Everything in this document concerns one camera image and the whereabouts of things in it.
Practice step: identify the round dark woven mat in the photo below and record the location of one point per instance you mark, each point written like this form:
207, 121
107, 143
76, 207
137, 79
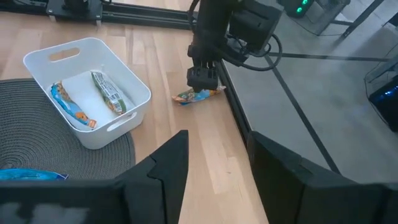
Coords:
31, 140

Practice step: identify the light blue orange granola bar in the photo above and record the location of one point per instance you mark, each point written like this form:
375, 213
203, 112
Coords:
70, 105

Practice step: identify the black aluminium table frame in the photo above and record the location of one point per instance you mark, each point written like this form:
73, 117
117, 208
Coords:
149, 18

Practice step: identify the bright blue granola bar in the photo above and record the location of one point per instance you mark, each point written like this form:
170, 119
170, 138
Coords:
28, 175

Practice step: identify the black computer case blue light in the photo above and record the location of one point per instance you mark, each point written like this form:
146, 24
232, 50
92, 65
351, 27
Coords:
385, 102

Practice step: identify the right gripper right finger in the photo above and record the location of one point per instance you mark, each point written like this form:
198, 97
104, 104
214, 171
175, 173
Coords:
295, 193

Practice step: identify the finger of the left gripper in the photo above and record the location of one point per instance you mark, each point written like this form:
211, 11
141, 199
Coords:
202, 79

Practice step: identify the black computer green lights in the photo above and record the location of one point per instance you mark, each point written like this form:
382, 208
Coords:
292, 11

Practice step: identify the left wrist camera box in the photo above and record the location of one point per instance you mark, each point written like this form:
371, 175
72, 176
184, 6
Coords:
255, 25

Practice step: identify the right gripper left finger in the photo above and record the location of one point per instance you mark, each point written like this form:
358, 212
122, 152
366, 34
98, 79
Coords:
161, 186

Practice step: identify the multicolour wrapper granola bar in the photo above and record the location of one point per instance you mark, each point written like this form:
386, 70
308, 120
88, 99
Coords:
110, 93

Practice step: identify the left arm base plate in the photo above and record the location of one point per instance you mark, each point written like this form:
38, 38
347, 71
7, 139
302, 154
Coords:
56, 11

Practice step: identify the white plastic bin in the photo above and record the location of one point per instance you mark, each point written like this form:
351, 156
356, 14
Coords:
82, 90

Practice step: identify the orange green granola bar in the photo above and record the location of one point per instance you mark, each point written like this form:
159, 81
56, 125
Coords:
192, 97

